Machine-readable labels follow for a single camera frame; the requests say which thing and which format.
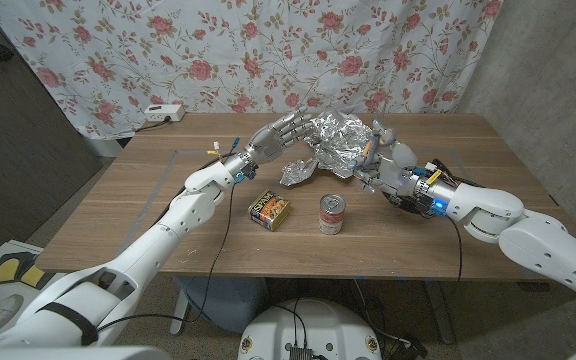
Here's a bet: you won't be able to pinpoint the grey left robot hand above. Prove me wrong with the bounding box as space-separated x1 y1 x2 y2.
240 106 315 168

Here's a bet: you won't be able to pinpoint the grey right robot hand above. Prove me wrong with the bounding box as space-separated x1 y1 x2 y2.
351 127 423 200

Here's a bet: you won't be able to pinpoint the grey scissors with orange handles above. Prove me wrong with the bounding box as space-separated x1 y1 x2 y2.
362 115 399 169

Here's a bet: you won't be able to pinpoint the large aluminum foil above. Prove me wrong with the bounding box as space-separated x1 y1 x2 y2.
301 110 377 180

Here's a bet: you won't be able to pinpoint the small crumpled aluminum foil piece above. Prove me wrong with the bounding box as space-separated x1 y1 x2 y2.
280 156 319 188

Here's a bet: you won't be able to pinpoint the yellow blue Spam box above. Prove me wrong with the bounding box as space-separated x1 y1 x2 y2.
248 189 292 232

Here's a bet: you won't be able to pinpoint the red white soup can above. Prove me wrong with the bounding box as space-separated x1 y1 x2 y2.
318 193 347 236

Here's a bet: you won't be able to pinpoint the small black torso box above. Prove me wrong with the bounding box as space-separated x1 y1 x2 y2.
287 343 315 360

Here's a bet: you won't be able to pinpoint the black tambourine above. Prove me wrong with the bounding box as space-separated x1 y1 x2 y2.
385 192 445 218

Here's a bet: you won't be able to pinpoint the white power strip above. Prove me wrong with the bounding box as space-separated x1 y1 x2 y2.
143 103 187 123

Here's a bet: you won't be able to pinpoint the floral backdrop cloth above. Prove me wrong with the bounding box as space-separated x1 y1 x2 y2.
0 0 504 141

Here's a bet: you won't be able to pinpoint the grey table leg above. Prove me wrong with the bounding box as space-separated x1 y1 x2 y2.
425 279 457 345

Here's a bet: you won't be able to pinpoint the grey stool under table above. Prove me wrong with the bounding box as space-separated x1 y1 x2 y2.
173 275 269 335

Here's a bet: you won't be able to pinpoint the white robot torso base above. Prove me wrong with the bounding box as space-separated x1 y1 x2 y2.
237 298 383 360

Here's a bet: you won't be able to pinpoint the black power adapter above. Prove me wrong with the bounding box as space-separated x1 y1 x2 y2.
392 333 429 360

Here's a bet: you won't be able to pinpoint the white table leg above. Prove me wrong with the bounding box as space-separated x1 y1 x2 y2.
169 287 189 335

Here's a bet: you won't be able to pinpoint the dark wooden door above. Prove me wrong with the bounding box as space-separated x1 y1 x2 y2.
0 0 104 266

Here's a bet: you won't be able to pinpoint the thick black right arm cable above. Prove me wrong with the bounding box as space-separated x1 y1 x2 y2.
432 158 487 190

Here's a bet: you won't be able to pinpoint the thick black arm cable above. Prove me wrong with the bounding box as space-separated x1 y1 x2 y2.
155 155 229 226
432 158 487 190

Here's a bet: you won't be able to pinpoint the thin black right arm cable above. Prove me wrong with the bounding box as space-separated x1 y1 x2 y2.
446 217 465 284

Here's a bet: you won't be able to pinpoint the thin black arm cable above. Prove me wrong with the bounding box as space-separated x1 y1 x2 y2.
95 183 237 334
446 217 465 284

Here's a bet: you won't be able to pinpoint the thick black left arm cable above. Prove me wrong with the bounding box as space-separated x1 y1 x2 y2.
155 155 229 226

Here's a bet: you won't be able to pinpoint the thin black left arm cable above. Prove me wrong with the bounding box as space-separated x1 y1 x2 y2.
95 183 237 334

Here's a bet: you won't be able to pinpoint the black power strip cable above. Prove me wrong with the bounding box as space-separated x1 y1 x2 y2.
135 115 172 134

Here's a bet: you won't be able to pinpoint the black torso cable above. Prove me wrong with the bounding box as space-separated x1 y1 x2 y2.
272 298 309 347

